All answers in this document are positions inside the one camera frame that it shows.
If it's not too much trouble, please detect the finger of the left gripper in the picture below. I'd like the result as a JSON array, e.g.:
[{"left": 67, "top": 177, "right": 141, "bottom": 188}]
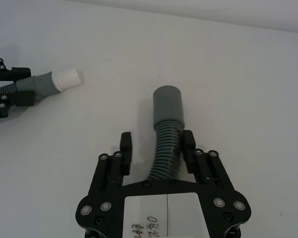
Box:
[
  {"left": 0, "top": 90, "right": 36, "bottom": 122},
  {"left": 0, "top": 56, "right": 32, "bottom": 82}
]

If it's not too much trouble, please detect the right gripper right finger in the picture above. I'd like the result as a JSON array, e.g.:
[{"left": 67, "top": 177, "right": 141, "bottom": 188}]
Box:
[{"left": 182, "top": 129, "right": 236, "bottom": 192}]

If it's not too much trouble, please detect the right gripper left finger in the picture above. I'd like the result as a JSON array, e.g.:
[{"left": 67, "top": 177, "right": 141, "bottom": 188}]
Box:
[{"left": 88, "top": 132, "right": 134, "bottom": 197}]

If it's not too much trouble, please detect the grey corrugated hose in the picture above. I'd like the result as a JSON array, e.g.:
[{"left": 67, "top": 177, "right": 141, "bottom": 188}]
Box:
[
  {"left": 147, "top": 85, "right": 185, "bottom": 180},
  {"left": 0, "top": 66, "right": 85, "bottom": 99}
]

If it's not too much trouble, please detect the white table cloth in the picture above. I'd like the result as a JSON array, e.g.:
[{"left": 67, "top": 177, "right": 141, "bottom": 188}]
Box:
[{"left": 0, "top": 4, "right": 298, "bottom": 238}]

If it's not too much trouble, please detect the white curtain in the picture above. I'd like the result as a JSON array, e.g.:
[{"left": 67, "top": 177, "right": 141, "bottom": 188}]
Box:
[{"left": 0, "top": 0, "right": 298, "bottom": 33}]

